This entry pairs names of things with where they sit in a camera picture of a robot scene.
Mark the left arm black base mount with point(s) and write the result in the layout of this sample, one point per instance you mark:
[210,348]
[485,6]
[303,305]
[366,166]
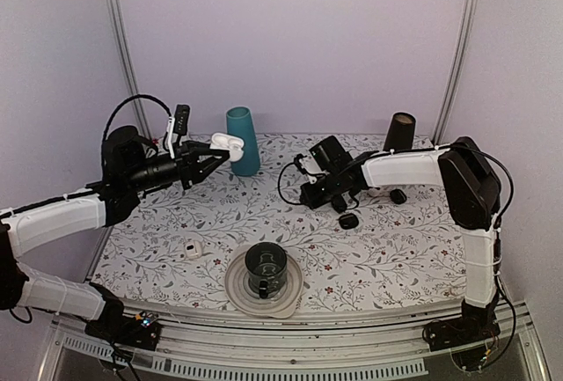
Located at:
[140,331]

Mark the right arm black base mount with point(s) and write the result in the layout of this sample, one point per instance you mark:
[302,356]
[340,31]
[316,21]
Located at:
[474,324]

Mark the white floral table mat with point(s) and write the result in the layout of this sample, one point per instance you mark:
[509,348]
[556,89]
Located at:
[398,255]

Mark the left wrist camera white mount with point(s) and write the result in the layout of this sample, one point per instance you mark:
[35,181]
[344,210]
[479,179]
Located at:
[177,128]

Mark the teal plastic cup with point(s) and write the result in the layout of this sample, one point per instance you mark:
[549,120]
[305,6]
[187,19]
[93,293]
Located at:
[239,124]

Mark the white earbuds charging case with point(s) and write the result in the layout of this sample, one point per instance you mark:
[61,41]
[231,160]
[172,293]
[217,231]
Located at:
[233,144]

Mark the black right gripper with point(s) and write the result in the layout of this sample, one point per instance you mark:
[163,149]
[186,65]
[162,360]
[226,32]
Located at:
[312,201]

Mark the beige round plate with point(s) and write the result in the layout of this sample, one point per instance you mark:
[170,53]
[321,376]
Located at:
[275,297]

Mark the dark brown plastic cup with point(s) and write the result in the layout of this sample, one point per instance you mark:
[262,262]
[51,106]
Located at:
[400,134]

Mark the right aluminium frame post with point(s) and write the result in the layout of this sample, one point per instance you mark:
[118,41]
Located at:
[463,39]

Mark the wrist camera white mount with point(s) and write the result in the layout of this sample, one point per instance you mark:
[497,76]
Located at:
[309,167]
[177,128]

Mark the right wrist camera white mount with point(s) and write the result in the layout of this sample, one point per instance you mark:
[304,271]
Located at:
[309,167]

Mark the dark green glass mug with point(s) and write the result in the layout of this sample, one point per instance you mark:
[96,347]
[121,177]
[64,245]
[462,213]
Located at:
[266,264]

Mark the aluminium front rail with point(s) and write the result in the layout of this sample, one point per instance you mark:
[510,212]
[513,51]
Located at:
[364,345]

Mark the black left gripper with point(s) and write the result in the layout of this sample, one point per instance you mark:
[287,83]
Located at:
[193,167]

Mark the small white earbud case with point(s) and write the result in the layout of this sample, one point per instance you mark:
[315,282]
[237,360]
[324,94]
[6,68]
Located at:
[193,249]

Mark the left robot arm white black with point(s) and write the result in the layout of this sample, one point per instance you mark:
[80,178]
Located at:
[29,227]

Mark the black cylindrical object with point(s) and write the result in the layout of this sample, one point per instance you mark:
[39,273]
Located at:
[397,196]
[339,204]

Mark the aluminium frame post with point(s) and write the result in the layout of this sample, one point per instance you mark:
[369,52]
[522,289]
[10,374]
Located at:
[119,33]
[463,39]

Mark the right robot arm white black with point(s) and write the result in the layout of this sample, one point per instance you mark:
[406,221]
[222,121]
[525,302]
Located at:
[461,169]

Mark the black earbud case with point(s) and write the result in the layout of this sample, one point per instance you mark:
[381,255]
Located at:
[348,221]

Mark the left aluminium frame post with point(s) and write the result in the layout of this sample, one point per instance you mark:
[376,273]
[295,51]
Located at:
[119,33]

